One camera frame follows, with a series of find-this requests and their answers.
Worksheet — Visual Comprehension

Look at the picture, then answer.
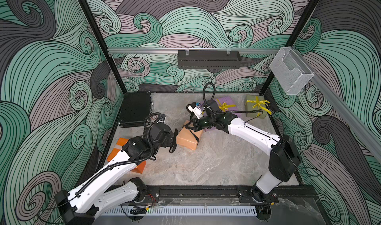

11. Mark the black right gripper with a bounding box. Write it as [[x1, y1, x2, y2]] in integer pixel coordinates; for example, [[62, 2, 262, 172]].
[[185, 116, 216, 132]]

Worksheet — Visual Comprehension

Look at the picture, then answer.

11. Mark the peach gift box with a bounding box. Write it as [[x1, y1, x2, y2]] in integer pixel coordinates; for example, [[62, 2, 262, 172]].
[[176, 120, 198, 151]]

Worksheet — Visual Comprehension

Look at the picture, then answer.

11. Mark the yellow ribbon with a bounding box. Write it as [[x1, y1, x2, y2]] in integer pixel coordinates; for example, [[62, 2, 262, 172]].
[[245, 95, 272, 117], [215, 97, 237, 112]]

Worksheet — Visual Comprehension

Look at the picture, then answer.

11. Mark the black ribbon gold lettering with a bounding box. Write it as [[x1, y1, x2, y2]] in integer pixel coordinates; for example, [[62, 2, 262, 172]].
[[188, 130, 204, 144]]

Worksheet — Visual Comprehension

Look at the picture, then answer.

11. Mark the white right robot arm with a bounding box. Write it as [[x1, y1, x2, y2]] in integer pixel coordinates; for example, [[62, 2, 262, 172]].
[[184, 112, 301, 203]]

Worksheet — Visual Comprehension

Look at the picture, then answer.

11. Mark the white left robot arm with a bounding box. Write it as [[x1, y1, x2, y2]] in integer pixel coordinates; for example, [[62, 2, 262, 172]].
[[55, 122, 179, 225]]

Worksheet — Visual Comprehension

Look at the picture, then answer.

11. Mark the purple gift box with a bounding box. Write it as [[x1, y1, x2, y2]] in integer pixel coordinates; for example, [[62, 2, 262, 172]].
[[202, 97, 242, 132]]

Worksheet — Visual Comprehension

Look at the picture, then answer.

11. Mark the orange gift box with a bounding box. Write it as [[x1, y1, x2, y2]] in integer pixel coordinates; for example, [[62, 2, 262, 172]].
[[107, 138, 146, 174]]

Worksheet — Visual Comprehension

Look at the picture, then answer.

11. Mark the olive green gift box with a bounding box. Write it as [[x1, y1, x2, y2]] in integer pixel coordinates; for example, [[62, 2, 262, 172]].
[[245, 95, 269, 119]]

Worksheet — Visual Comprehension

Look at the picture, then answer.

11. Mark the yellow ribbon on green box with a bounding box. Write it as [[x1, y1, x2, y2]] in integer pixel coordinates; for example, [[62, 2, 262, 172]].
[[245, 95, 272, 117]]

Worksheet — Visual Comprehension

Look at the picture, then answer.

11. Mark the black case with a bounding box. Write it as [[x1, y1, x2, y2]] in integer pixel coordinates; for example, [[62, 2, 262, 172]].
[[118, 92, 152, 128]]

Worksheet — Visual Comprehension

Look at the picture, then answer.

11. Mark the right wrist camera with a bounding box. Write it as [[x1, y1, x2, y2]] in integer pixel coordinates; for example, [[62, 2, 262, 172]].
[[186, 102, 205, 120]]

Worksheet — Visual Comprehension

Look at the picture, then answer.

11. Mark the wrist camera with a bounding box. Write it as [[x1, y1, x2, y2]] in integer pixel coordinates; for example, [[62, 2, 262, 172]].
[[186, 102, 205, 120], [148, 113, 166, 125]]

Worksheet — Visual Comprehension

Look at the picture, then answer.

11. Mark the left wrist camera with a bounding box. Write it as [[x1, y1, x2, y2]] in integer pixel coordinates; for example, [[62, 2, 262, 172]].
[[148, 113, 166, 125]]

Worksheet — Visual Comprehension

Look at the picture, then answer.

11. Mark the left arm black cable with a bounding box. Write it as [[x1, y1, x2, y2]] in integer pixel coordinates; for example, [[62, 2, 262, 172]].
[[35, 111, 167, 217]]

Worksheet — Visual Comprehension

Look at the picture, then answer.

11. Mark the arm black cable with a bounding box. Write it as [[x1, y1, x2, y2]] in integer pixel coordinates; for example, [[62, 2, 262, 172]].
[[202, 81, 264, 127], [35, 111, 167, 217]]

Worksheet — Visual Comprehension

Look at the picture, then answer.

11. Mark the black perforated wall tray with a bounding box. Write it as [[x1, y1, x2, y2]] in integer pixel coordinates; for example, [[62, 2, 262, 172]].
[[177, 50, 242, 71]]

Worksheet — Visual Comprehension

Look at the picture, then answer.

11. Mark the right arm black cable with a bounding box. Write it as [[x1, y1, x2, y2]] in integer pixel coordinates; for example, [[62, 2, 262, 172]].
[[202, 81, 264, 127]]

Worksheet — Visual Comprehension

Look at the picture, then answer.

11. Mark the aluminium rail back wall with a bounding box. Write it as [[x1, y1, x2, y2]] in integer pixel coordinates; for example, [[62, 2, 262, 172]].
[[108, 47, 279, 56]]

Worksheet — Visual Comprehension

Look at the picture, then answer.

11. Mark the aluminium rail wall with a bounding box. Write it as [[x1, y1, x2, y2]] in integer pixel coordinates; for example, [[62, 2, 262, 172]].
[[108, 47, 279, 56], [291, 48, 381, 161]]

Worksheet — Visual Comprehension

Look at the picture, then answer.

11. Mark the white slotted cable duct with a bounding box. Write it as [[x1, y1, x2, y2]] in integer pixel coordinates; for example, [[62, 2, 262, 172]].
[[102, 205, 257, 217]]

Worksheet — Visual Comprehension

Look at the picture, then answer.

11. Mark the clear acrylic wall holder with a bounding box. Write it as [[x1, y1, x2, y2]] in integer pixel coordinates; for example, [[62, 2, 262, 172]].
[[270, 47, 315, 96]]

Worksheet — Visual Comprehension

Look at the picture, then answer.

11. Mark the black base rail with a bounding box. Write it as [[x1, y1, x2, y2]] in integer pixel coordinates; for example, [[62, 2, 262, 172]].
[[80, 185, 316, 205]]

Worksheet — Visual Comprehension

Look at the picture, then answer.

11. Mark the black frame post left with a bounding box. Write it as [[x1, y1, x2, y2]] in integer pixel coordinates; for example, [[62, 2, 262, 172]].
[[77, 0, 127, 95]]

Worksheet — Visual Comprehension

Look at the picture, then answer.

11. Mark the black frame post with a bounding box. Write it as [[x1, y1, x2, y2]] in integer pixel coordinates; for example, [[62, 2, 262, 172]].
[[260, 0, 320, 96], [77, 0, 127, 95]]

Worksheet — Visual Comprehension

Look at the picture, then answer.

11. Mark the aluminium rail right wall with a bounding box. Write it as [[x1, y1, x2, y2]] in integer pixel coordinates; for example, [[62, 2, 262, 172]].
[[291, 48, 381, 161]]

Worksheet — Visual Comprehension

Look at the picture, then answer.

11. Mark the black frame post right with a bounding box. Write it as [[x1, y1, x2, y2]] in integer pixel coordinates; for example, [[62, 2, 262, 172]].
[[260, 0, 320, 96]]

